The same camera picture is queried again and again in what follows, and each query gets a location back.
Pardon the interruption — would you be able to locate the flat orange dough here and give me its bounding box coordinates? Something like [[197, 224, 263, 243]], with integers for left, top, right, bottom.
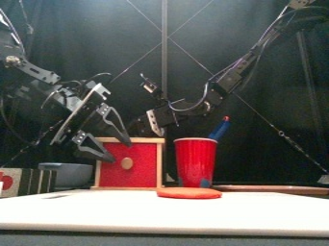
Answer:
[[154, 186, 223, 201]]

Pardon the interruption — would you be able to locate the red plastic cup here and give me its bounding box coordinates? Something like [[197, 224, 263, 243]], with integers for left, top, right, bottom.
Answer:
[[172, 136, 219, 189]]

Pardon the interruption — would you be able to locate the grey metal frame pole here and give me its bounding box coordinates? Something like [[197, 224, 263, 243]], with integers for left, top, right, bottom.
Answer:
[[160, 0, 169, 99]]

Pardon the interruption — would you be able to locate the thin steel brace cable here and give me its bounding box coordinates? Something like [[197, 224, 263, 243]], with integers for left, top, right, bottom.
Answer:
[[109, 0, 215, 83]]

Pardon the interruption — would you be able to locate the steel brace cable with turnbuckle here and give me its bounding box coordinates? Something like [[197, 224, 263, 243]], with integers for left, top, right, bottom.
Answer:
[[124, 0, 329, 176]]

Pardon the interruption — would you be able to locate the dark slanted frame pole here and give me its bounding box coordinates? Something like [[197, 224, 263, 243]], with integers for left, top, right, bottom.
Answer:
[[295, 30, 323, 148]]

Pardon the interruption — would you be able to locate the red and white block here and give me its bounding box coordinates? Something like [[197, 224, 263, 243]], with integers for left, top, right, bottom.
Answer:
[[0, 167, 22, 198]]

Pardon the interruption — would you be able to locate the grey-blue bowl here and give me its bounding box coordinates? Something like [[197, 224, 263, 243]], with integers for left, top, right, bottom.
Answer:
[[37, 161, 94, 189]]

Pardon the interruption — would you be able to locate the wooden box with slot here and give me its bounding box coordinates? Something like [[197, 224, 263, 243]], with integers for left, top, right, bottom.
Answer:
[[90, 136, 167, 190]]

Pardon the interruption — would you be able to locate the blue and red toy tool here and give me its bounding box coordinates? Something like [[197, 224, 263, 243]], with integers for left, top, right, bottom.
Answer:
[[207, 115, 231, 142]]

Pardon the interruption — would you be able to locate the red drawer with wooden knob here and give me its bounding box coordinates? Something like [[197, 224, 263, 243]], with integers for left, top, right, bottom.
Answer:
[[98, 142, 157, 188]]

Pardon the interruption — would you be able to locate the white cutting board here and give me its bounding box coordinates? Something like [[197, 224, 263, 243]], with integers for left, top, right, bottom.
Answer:
[[0, 187, 329, 238]]

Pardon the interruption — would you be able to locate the brown flat board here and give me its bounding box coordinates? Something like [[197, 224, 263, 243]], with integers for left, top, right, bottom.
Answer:
[[212, 184, 329, 197]]

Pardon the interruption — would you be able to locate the black striped block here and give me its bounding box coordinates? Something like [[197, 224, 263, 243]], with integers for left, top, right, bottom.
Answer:
[[17, 168, 57, 195]]

